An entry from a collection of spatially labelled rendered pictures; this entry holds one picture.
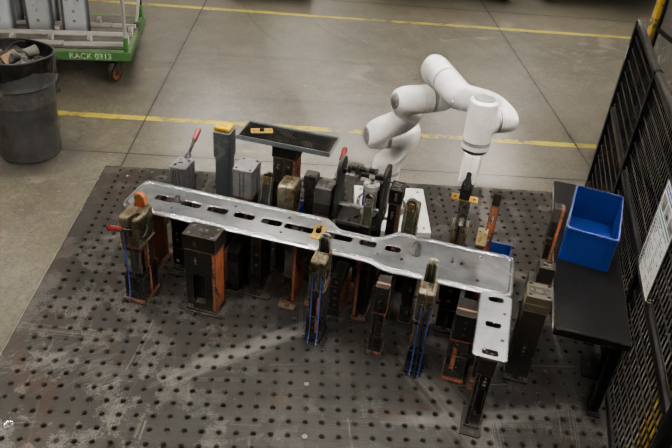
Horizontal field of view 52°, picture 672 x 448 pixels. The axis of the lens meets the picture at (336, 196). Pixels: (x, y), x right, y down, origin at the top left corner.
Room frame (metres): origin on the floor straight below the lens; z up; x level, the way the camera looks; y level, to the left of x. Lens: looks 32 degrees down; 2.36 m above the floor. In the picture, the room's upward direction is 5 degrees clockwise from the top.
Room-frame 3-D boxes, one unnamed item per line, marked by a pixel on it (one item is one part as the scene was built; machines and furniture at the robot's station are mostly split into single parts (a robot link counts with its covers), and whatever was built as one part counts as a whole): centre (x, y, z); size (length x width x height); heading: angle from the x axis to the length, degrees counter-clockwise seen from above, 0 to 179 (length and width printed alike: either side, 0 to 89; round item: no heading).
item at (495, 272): (1.93, 0.07, 1.00); 1.38 x 0.22 x 0.02; 77
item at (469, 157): (1.83, -0.40, 1.38); 0.10 x 0.07 x 0.11; 168
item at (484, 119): (1.83, -0.41, 1.52); 0.09 x 0.08 x 0.13; 107
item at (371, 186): (2.11, -0.09, 0.94); 0.18 x 0.13 x 0.49; 77
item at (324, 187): (2.13, 0.04, 0.89); 0.13 x 0.11 x 0.38; 167
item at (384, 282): (1.70, -0.18, 0.84); 0.11 x 0.08 x 0.29; 167
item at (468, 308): (1.63, -0.44, 0.84); 0.11 x 0.10 x 0.28; 167
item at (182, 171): (2.22, 0.59, 0.88); 0.11 x 0.10 x 0.36; 167
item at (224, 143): (2.37, 0.45, 0.92); 0.08 x 0.08 x 0.44; 77
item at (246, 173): (2.17, 0.33, 0.90); 0.13 x 0.10 x 0.41; 167
